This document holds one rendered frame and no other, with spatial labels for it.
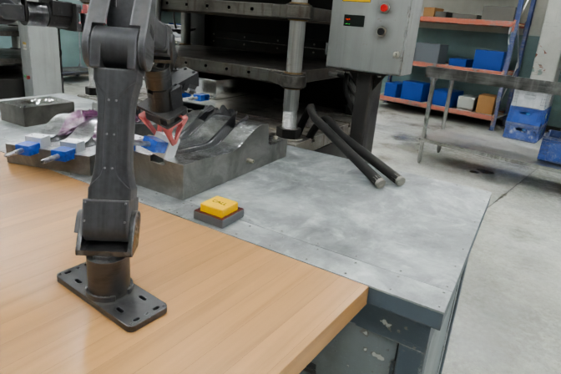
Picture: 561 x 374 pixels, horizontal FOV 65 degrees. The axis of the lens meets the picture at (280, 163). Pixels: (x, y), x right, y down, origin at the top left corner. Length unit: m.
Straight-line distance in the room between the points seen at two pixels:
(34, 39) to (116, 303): 4.81
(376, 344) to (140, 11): 0.74
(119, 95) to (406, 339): 0.66
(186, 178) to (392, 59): 0.92
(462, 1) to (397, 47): 6.09
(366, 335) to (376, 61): 1.05
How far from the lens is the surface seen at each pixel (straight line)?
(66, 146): 1.30
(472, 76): 4.28
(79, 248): 0.73
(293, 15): 1.68
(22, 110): 1.81
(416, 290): 0.84
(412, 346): 0.92
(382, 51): 1.70
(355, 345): 0.98
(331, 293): 0.79
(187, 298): 0.75
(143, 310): 0.72
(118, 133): 0.70
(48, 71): 5.50
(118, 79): 0.70
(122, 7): 0.79
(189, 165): 1.08
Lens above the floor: 1.23
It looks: 18 degrees down
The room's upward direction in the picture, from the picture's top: 5 degrees clockwise
